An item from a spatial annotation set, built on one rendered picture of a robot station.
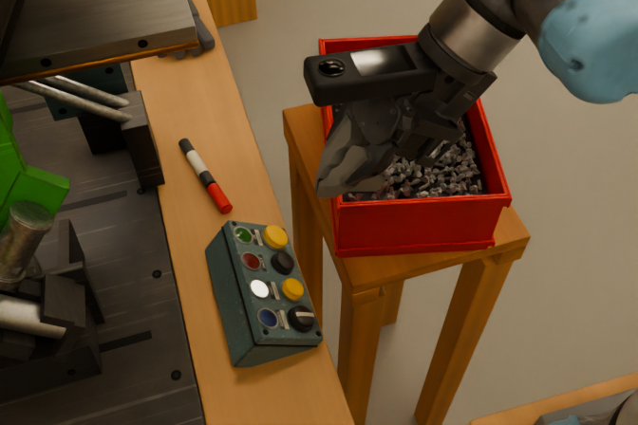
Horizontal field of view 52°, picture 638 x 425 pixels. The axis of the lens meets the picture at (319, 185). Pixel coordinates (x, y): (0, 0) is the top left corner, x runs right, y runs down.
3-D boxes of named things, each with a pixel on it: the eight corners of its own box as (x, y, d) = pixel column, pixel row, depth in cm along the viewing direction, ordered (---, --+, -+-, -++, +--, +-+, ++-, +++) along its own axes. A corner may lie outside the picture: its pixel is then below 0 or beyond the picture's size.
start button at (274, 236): (279, 230, 76) (285, 225, 75) (287, 250, 74) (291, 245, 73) (258, 228, 74) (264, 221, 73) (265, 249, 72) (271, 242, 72)
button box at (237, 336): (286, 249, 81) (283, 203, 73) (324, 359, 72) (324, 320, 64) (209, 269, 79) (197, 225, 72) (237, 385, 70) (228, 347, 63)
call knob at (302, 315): (306, 309, 69) (311, 304, 69) (312, 331, 68) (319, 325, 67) (286, 308, 68) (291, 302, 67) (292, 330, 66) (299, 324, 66)
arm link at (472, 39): (481, 23, 53) (440, -33, 58) (444, 64, 55) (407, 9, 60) (535, 49, 57) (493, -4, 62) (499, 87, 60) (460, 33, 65)
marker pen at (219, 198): (178, 148, 86) (177, 139, 85) (190, 143, 87) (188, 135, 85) (221, 216, 79) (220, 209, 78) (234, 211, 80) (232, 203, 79)
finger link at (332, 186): (360, 223, 71) (413, 166, 66) (317, 215, 68) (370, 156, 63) (350, 201, 73) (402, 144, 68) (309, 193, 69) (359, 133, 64)
